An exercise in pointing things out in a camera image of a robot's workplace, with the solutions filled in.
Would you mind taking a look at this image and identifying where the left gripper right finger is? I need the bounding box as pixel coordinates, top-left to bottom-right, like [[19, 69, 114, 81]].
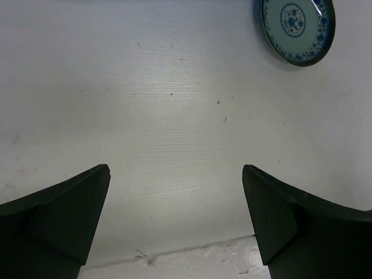
[[242, 164, 371, 278]]

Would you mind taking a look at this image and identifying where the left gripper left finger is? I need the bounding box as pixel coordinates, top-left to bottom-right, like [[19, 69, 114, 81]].
[[1, 164, 110, 278]]

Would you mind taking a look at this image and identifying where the teal patterned plate near bin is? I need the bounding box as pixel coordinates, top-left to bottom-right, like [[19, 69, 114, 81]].
[[260, 0, 336, 67]]

